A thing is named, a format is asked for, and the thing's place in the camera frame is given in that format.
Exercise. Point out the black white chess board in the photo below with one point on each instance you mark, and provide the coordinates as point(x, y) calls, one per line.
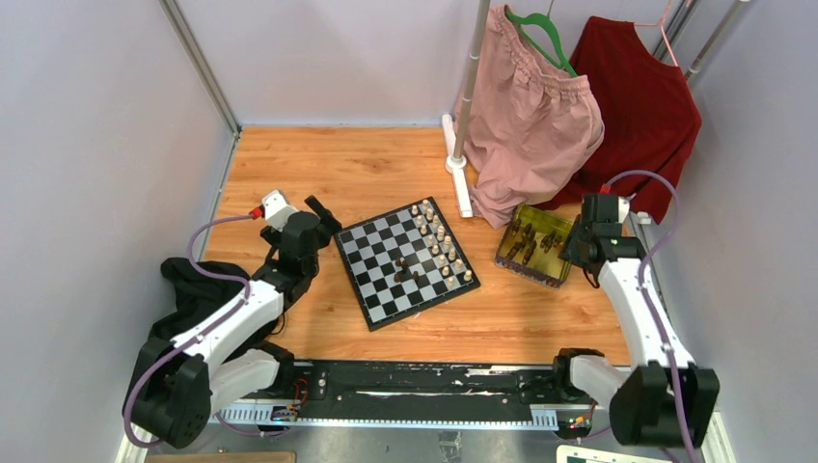
point(368, 251)

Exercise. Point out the row of light chess pieces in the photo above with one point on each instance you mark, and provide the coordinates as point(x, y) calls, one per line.
point(434, 259)

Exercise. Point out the pink hanging shorts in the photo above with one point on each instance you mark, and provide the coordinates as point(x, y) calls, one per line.
point(531, 128)

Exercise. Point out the white clothes rack stand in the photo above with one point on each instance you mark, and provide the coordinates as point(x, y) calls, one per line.
point(455, 126)

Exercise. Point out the yellow transparent piece tray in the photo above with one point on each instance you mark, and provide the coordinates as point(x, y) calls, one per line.
point(551, 271)

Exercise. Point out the dark chess piece cluster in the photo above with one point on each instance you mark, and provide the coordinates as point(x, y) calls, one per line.
point(407, 270)

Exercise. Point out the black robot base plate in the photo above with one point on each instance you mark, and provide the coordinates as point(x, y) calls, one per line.
point(445, 396)

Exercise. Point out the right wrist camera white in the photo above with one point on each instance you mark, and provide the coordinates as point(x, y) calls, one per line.
point(614, 208)

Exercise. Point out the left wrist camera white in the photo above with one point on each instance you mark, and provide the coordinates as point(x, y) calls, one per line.
point(274, 209)

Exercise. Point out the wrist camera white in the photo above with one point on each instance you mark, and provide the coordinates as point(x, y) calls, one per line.
point(274, 209)
point(614, 208)

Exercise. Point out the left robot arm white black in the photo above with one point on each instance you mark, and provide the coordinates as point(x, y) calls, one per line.
point(179, 383)

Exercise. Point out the black cloth heap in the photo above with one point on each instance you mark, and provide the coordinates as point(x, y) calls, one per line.
point(199, 296)

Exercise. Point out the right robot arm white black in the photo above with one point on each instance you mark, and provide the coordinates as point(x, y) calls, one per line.
point(665, 400)

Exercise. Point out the pink clothes hanger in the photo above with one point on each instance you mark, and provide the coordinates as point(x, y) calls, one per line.
point(664, 43)

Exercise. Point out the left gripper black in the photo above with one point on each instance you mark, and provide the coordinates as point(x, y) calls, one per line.
point(326, 221)

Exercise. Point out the dark chess pieces in tray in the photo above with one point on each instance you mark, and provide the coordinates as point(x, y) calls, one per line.
point(529, 246)

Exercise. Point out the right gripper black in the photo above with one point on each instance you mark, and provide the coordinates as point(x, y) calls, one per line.
point(569, 252)

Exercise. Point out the dark red hanging shirt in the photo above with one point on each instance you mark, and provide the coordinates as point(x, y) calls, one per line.
point(650, 117)

